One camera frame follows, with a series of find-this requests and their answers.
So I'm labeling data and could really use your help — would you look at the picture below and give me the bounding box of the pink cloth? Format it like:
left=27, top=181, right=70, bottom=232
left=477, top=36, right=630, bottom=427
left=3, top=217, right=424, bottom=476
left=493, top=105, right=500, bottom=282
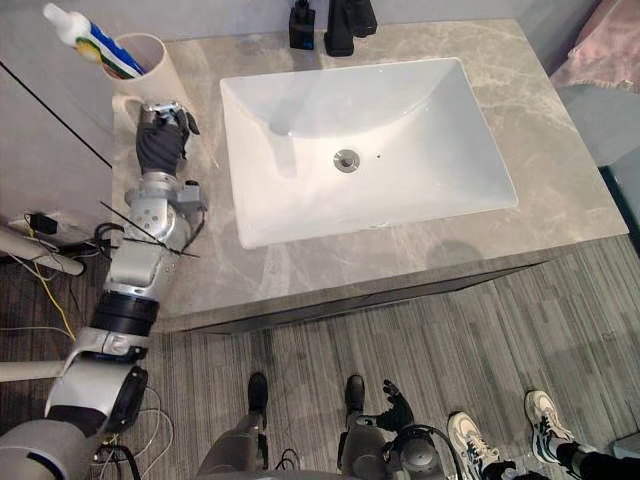
left=548, top=0, right=640, bottom=94

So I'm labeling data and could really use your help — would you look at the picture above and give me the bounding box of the black soap dispenser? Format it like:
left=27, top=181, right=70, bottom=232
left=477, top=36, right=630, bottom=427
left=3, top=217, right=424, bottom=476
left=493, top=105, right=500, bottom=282
left=288, top=0, right=317, bottom=51

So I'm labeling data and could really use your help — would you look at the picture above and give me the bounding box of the black faucet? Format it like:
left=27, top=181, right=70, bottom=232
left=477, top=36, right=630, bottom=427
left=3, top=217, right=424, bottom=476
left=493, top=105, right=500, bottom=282
left=323, top=0, right=379, bottom=57

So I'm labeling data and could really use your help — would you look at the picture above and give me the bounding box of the white rectangular sink basin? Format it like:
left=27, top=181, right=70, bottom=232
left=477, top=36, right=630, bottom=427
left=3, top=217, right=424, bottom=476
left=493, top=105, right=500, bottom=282
left=219, top=57, right=520, bottom=250

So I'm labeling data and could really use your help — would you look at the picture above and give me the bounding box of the white pipe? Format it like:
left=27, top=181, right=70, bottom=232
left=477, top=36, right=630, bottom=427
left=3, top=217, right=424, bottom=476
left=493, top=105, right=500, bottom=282
left=0, top=227, right=86, bottom=277

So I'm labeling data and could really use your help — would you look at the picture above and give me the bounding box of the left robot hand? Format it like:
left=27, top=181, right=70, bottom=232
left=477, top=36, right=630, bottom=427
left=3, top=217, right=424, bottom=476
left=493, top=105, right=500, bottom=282
left=135, top=98, right=201, bottom=178

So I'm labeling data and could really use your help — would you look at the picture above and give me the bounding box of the grey stone vanity counter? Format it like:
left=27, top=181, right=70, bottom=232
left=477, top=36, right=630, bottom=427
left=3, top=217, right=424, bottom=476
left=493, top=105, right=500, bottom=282
left=110, top=18, right=630, bottom=335

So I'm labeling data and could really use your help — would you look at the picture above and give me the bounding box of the beige ceramic mug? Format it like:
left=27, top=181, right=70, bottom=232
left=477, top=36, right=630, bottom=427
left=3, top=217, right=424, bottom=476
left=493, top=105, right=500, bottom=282
left=100, top=32, right=188, bottom=131

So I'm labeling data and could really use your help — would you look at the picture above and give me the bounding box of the chrome sink drain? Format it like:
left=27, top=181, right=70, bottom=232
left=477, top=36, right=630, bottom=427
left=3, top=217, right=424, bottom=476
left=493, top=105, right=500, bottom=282
left=332, top=148, right=361, bottom=174

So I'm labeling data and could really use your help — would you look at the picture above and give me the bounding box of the black power adapter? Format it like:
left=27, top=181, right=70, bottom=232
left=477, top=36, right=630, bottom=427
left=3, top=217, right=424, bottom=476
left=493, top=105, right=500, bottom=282
left=28, top=213, right=59, bottom=234

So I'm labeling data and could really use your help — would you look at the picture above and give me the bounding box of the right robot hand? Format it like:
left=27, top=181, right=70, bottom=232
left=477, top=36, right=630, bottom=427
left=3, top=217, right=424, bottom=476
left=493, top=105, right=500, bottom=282
left=375, top=379, right=416, bottom=433

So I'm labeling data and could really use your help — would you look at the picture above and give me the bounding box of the silver right robot leg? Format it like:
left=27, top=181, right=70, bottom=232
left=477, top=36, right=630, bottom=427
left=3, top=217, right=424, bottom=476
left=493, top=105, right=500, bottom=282
left=337, top=374, right=367, bottom=436

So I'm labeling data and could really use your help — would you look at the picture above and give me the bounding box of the yellow cable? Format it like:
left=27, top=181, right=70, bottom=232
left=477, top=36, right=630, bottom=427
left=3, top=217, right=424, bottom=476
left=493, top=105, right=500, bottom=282
left=27, top=227, right=77, bottom=342

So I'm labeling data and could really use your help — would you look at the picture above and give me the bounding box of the person's white sneaker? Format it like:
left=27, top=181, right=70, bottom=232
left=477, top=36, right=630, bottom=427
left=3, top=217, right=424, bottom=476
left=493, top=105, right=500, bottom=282
left=523, top=390, right=575, bottom=464
left=446, top=410, right=501, bottom=480

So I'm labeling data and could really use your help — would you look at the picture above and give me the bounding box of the white toothpaste tube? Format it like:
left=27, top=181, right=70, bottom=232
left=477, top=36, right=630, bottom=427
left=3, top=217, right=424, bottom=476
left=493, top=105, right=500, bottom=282
left=42, top=2, right=147, bottom=79

